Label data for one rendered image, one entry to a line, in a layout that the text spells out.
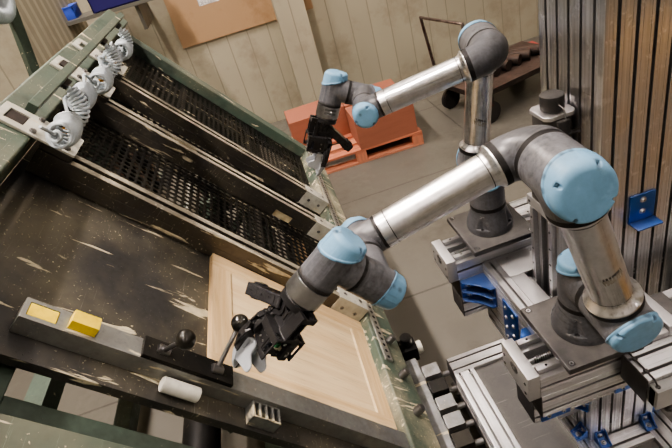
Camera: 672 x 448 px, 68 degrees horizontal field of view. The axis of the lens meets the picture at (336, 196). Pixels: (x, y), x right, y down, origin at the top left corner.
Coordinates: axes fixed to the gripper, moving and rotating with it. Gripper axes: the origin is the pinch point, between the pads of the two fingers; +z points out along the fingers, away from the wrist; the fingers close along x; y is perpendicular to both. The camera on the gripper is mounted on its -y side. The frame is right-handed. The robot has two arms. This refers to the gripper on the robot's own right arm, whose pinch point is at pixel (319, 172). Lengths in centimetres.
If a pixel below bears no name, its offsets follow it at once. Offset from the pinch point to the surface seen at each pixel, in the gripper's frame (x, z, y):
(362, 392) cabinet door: 63, 36, -7
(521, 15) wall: -401, -51, -315
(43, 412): 88, 11, 64
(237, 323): 73, 4, 31
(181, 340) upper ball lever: 83, -1, 43
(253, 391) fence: 78, 18, 26
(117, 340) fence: 77, 5, 54
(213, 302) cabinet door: 52, 16, 35
